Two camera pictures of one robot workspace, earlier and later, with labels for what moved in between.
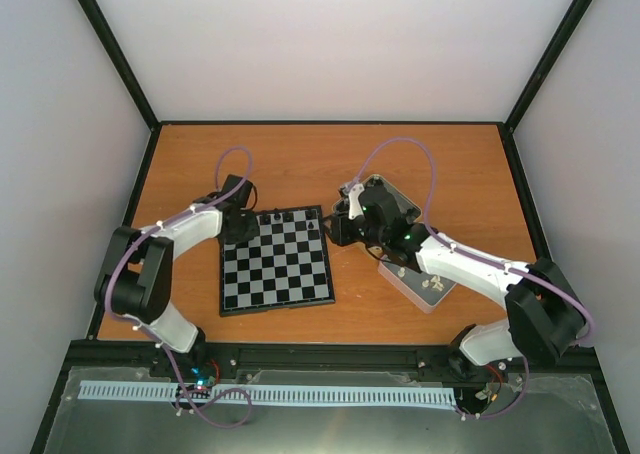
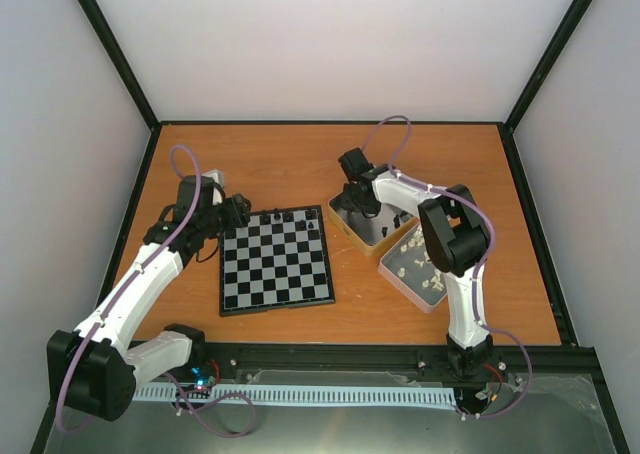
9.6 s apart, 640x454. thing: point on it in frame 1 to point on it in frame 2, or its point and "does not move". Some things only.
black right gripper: (339, 235) to (347, 204)
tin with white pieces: (423, 291) does not move
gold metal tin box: (366, 208) does not move
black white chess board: (285, 264) does not move
